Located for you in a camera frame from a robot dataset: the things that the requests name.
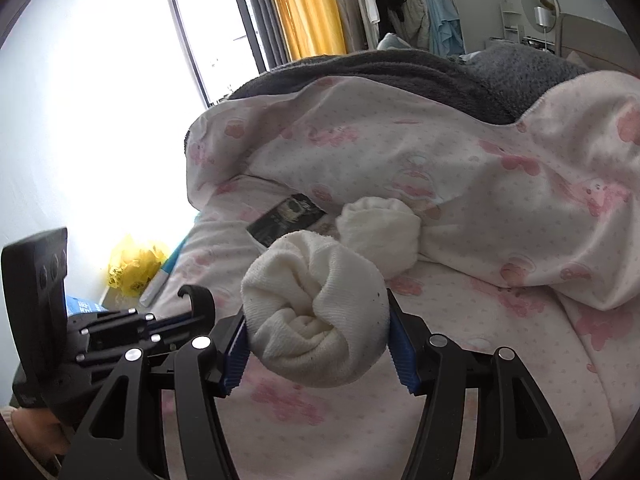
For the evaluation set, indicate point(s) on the white shelf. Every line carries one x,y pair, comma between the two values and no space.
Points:
510,20

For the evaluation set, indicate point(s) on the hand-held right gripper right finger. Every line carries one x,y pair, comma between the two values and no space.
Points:
400,355

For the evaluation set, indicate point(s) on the yellow curtain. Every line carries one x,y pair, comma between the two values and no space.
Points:
305,5

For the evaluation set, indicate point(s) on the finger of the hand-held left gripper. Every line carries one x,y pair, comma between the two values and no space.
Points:
125,322
115,355

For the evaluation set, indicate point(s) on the blue printed packet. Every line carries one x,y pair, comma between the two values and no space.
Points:
82,305

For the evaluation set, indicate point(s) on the black framed window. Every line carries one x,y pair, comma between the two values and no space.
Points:
210,10

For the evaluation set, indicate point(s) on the person's left hand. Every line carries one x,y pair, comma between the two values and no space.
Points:
45,435

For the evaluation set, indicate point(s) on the grey fleece blanket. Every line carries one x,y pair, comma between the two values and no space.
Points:
400,75

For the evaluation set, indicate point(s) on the grey curtain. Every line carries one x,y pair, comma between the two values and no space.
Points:
270,25

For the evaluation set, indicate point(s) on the light blue hanging shirt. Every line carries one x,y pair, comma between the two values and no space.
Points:
442,15

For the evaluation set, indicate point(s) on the beige bed headboard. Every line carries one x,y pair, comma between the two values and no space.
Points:
590,35

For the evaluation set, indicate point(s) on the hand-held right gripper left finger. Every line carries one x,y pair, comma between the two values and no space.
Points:
235,360

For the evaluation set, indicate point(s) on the white sock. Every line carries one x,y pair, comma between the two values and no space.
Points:
380,235
310,310

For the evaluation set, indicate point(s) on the blue dinosaur grabber toy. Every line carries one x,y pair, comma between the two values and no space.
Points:
155,285

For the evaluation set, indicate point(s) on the yellow plastic bag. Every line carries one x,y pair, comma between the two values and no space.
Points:
132,270

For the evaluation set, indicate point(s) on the black foil wrapper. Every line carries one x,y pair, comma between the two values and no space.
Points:
285,217

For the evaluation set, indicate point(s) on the white hanging shirt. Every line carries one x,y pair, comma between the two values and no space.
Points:
369,5

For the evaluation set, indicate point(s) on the beige hanging jacket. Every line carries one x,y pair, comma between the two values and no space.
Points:
412,10

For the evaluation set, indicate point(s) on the black curved hook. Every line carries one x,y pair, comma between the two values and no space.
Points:
207,305

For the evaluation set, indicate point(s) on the pink printed blanket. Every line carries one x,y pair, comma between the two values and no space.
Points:
450,160

